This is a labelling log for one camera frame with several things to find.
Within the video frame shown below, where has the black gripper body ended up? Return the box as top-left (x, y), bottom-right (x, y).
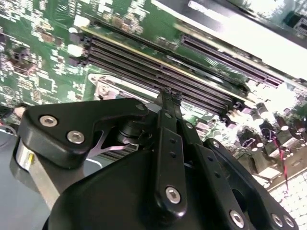
top-left (42, 149), bottom-right (227, 230)

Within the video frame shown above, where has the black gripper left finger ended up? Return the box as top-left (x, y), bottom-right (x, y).
top-left (18, 88), bottom-right (189, 214)

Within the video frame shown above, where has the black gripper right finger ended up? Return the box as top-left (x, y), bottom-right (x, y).
top-left (172, 93), bottom-right (299, 230)

